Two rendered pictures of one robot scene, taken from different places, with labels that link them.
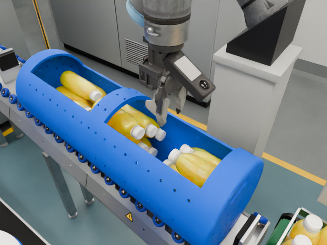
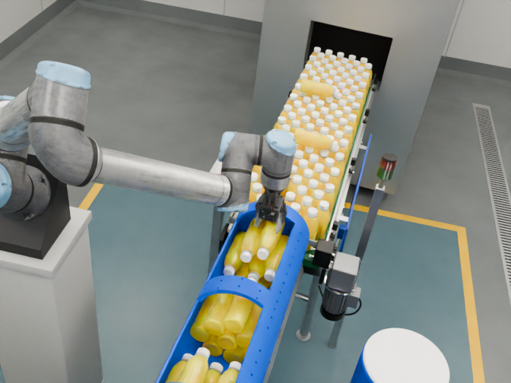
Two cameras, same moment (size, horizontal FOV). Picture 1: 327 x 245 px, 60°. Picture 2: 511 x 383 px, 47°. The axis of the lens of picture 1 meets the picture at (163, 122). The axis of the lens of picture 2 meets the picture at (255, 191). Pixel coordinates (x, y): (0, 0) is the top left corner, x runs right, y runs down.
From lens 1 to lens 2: 195 cm
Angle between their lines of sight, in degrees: 83
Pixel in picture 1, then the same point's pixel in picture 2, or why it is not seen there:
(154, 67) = (277, 203)
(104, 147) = (283, 294)
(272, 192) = not seen: hidden behind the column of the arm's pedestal
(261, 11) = (45, 189)
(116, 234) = not seen: outside the picture
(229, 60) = (62, 254)
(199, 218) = (305, 230)
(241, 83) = (71, 260)
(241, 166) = not seen: hidden behind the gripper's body
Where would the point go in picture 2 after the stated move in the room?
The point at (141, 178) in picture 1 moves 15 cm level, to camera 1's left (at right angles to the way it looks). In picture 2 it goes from (295, 264) to (316, 296)
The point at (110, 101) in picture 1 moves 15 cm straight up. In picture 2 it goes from (251, 287) to (256, 253)
